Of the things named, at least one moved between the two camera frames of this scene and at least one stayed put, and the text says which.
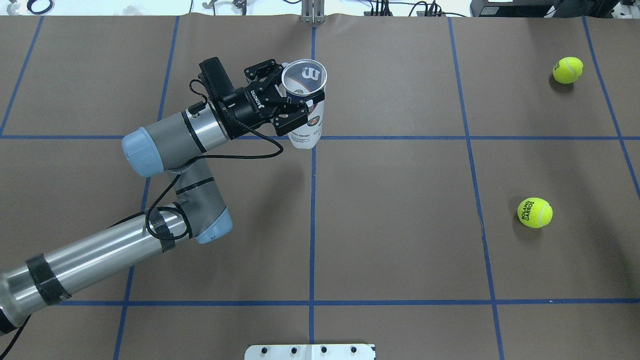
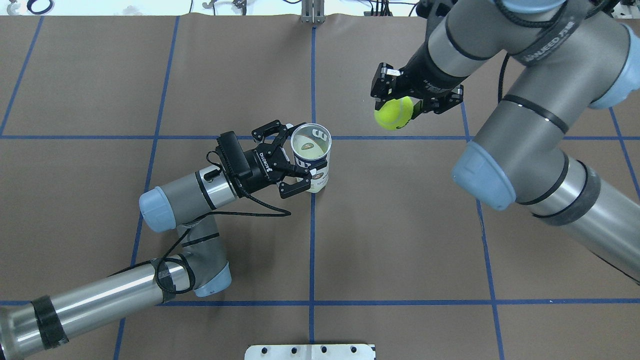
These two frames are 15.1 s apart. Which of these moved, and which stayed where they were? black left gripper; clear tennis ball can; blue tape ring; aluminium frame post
Moved: clear tennis ball can; black left gripper
Stayed: blue tape ring; aluminium frame post
